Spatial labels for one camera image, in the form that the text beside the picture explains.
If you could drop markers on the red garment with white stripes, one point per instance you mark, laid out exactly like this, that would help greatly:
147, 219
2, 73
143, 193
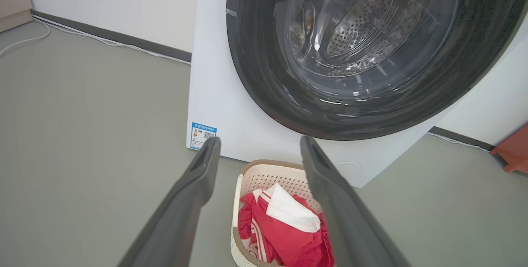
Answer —
288, 246

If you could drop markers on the blue energy label sticker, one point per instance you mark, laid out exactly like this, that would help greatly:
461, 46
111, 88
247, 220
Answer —
203, 135

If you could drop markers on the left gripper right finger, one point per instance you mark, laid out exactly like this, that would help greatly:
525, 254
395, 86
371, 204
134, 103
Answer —
346, 225

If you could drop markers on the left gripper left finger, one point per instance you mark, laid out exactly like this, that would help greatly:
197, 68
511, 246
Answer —
177, 225

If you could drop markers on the round white filter cover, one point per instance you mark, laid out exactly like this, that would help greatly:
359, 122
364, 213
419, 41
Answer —
350, 167

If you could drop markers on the cream perforated laundry basket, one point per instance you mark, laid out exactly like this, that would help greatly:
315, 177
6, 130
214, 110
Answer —
268, 174

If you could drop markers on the red-brown furniture piece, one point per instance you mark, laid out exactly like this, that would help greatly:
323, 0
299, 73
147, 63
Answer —
515, 151

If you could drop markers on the white front-load washing machine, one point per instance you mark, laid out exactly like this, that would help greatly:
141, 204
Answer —
214, 93

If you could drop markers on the steel washer drum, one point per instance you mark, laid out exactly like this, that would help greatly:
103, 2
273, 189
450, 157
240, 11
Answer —
363, 27

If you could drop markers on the black round washer door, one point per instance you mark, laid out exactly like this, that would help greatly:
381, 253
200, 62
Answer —
255, 60

